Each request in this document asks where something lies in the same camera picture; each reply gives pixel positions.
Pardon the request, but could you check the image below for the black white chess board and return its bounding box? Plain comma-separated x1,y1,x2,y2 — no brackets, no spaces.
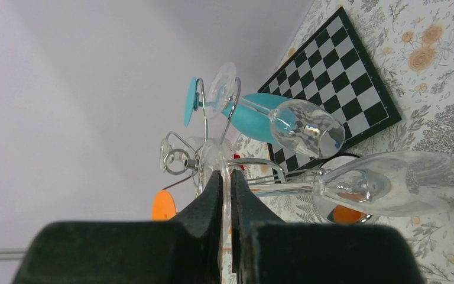
258,8,401,152

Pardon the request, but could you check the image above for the clear champagne flute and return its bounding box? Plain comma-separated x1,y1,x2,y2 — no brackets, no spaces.
197,139,454,275

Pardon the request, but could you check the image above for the clear wine glass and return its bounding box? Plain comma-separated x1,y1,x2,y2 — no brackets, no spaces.
159,131,178,175
203,62,345,159

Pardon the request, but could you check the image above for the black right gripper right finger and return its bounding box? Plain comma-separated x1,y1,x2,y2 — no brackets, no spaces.
231,170,425,283

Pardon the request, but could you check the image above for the orange wine glass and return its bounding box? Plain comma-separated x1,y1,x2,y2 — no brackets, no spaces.
151,190,372,224

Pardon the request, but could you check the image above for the chrome wine glass rack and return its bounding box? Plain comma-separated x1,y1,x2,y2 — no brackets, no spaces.
169,91,377,224

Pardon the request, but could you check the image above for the teal wine glass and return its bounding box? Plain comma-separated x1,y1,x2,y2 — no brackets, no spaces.
183,78,291,144

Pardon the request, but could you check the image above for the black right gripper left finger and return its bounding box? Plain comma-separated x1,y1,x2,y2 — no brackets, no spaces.
13,171,223,283

